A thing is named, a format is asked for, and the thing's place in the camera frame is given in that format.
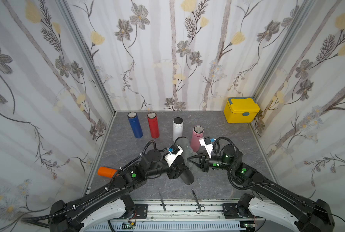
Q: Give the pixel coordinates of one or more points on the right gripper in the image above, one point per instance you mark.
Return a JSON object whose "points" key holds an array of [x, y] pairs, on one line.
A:
{"points": [[204, 162]]}

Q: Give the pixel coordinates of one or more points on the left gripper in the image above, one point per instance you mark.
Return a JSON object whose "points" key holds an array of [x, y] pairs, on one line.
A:
{"points": [[175, 173]]}

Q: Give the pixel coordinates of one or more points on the black thermos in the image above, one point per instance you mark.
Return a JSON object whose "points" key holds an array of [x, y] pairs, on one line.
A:
{"points": [[187, 176]]}

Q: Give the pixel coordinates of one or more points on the red thermos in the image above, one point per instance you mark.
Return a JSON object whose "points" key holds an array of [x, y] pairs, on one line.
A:
{"points": [[153, 124]]}

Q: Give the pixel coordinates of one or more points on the blue thermos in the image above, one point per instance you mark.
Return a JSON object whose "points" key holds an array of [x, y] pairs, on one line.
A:
{"points": [[135, 124]]}

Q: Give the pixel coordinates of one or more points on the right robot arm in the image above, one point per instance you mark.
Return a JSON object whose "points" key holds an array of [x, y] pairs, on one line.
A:
{"points": [[289, 209]]}

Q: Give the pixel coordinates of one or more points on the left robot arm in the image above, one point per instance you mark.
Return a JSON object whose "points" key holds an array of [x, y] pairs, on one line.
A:
{"points": [[112, 201]]}

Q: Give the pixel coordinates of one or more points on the pink thermos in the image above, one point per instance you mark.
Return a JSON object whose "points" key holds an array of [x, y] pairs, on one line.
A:
{"points": [[197, 134]]}

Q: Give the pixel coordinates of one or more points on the white thermos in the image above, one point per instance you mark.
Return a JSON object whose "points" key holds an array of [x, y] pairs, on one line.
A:
{"points": [[178, 124]]}

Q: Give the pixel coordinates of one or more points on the metal tweezers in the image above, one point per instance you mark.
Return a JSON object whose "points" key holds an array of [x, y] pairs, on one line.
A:
{"points": [[162, 201]]}

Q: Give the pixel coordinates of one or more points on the scissors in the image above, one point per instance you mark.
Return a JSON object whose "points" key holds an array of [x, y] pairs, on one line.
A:
{"points": [[200, 208]]}

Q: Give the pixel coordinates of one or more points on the yellow lidded box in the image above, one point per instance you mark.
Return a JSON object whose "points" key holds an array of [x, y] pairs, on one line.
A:
{"points": [[240, 110]]}

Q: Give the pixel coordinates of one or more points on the orange cap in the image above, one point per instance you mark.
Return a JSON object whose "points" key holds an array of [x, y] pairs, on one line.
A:
{"points": [[106, 172]]}

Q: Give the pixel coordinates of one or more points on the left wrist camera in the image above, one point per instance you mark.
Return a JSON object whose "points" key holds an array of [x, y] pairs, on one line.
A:
{"points": [[173, 152]]}

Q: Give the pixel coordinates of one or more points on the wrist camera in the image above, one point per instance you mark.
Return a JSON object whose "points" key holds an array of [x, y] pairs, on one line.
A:
{"points": [[207, 143], [173, 152]]}

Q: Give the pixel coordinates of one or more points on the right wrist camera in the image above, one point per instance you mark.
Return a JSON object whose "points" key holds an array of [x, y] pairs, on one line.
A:
{"points": [[207, 143]]}

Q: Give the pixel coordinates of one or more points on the aluminium front rail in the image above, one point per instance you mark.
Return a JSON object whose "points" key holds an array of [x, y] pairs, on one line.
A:
{"points": [[181, 217]]}

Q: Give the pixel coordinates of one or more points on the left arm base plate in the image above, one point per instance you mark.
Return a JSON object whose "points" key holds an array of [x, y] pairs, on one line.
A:
{"points": [[141, 211]]}

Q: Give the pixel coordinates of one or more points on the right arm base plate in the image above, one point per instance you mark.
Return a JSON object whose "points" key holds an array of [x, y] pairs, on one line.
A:
{"points": [[230, 211]]}

